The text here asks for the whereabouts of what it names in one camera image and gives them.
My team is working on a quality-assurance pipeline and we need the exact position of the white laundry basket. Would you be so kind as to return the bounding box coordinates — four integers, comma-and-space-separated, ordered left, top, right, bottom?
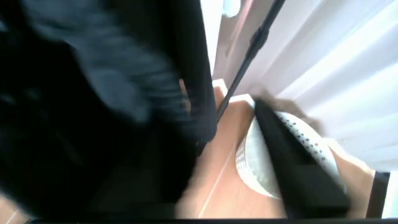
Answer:
234, 111, 348, 200

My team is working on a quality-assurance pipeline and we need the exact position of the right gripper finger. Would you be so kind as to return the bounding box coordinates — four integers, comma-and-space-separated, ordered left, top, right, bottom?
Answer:
252, 98, 351, 219

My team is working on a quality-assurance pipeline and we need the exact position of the beige curtain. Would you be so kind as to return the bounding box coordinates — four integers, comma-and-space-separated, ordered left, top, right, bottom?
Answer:
213, 0, 398, 172

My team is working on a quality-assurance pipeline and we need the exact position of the black clothes rack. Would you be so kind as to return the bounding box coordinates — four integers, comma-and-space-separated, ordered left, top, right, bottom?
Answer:
215, 0, 287, 123

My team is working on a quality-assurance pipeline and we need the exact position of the black garment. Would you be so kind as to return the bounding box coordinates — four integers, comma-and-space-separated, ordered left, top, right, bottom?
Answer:
0, 0, 218, 220

